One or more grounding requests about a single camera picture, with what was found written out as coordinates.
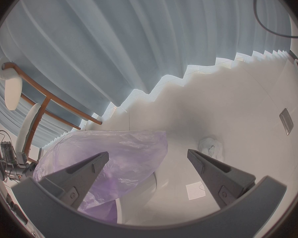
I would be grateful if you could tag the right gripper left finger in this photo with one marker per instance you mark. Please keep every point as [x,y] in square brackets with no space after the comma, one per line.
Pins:
[84,175]

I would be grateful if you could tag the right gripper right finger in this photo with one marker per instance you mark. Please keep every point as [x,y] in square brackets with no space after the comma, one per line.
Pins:
[218,180]

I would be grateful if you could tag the purple plastic bag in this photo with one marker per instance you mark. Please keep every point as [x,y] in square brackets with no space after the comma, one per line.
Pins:
[129,152]

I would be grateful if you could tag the white trash bin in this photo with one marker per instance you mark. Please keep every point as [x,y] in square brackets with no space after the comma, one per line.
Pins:
[136,197]

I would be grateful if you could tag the crumpled white paper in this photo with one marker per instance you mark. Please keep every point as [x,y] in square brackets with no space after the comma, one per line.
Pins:
[207,144]

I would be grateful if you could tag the white cushioned wooden chair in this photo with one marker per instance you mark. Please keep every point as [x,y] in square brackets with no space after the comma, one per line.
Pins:
[12,93]

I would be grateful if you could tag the pale blue curtain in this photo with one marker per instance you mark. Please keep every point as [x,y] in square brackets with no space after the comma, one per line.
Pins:
[114,46]

